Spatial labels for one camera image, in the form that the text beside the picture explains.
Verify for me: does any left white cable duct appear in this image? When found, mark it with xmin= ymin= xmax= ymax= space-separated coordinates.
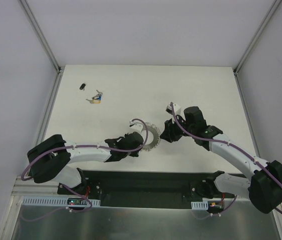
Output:
xmin=23 ymin=196 xmax=101 ymax=208

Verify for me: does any right aluminium frame post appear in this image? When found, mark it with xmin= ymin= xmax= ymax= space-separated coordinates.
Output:
xmin=233 ymin=0 xmax=282 ymax=76

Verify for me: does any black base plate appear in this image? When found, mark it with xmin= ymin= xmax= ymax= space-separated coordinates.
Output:
xmin=57 ymin=168 xmax=249 ymax=210

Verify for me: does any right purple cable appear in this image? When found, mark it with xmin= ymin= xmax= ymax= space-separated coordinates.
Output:
xmin=170 ymin=101 xmax=282 ymax=223

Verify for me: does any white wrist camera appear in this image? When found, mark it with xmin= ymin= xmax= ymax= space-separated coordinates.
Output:
xmin=129 ymin=120 xmax=143 ymax=134
xmin=165 ymin=102 xmax=181 ymax=123

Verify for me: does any metal disc with keyrings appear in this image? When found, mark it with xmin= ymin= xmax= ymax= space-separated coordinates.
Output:
xmin=142 ymin=122 xmax=161 ymax=152

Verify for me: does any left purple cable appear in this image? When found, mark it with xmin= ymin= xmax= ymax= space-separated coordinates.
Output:
xmin=21 ymin=117 xmax=149 ymax=213

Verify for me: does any black key fob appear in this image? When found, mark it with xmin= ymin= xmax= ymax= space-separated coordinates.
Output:
xmin=79 ymin=83 xmax=86 ymax=91

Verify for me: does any aluminium frame post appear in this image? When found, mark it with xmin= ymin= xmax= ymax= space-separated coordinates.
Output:
xmin=18 ymin=0 xmax=62 ymax=74
xmin=233 ymin=0 xmax=282 ymax=76

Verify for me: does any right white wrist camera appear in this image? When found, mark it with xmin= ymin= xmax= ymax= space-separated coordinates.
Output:
xmin=165 ymin=102 xmax=181 ymax=123

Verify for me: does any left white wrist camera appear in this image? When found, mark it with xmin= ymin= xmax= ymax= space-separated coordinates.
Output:
xmin=129 ymin=120 xmax=143 ymax=134

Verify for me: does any yellow tag key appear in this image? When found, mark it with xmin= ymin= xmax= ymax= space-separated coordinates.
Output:
xmin=86 ymin=99 xmax=101 ymax=104

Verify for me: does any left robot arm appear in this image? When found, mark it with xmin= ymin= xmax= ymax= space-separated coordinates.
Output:
xmin=27 ymin=132 xmax=144 ymax=195

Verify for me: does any white cable duct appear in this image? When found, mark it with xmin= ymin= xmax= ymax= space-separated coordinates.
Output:
xmin=23 ymin=196 xmax=101 ymax=208
xmin=191 ymin=200 xmax=208 ymax=211

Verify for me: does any blue tag key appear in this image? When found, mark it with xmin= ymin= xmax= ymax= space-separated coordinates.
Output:
xmin=92 ymin=90 xmax=103 ymax=101

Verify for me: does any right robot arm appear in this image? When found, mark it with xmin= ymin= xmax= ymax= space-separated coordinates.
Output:
xmin=160 ymin=103 xmax=282 ymax=214

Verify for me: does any right white cable duct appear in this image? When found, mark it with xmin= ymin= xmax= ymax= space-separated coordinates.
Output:
xmin=191 ymin=200 xmax=208 ymax=211

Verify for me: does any purple cable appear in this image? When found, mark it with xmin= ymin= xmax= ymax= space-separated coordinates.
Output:
xmin=170 ymin=101 xmax=282 ymax=223
xmin=21 ymin=117 xmax=149 ymax=213

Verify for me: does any left aluminium frame post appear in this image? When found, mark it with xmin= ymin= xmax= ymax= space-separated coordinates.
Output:
xmin=18 ymin=0 xmax=62 ymax=74

